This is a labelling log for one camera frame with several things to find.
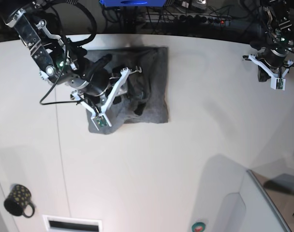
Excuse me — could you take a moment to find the black power strip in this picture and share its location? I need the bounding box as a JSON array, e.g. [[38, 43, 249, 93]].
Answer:
[[177, 14, 232, 26]]

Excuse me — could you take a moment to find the blue box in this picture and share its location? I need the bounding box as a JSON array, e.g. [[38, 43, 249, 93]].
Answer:
[[100, 0, 166, 7]]

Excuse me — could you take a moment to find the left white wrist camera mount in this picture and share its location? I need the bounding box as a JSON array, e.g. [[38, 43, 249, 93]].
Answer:
[[242, 54, 294, 91]]

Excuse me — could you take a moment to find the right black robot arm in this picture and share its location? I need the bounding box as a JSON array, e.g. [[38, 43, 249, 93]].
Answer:
[[0, 0, 134, 117]]

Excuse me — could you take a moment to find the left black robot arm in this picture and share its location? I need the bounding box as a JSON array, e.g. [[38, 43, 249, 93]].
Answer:
[[250, 0, 294, 85]]

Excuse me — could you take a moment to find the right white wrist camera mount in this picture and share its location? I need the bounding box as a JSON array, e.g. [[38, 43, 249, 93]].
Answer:
[[68, 66, 142, 131]]

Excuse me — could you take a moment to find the black mug with yellow pattern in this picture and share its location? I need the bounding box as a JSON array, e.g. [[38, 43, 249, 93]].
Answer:
[[3, 184, 35, 218]]

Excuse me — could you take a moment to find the white slotted panel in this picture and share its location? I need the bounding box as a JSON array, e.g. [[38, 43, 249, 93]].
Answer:
[[43, 215, 103, 232]]

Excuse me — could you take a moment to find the grey t-shirt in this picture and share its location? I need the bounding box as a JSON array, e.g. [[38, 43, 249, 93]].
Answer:
[[87, 46, 169, 135]]

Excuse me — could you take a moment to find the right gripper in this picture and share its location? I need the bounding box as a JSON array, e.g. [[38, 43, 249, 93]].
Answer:
[[74, 65, 145, 116]]

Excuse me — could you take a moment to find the red green round button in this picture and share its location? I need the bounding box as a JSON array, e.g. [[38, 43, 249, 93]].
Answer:
[[191, 221, 206, 232]]

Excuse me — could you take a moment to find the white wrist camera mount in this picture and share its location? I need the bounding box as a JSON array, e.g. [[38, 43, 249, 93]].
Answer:
[[68, 66, 142, 131], [242, 54, 294, 91]]

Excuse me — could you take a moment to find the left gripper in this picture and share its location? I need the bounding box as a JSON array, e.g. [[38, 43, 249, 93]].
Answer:
[[258, 48, 289, 82]]

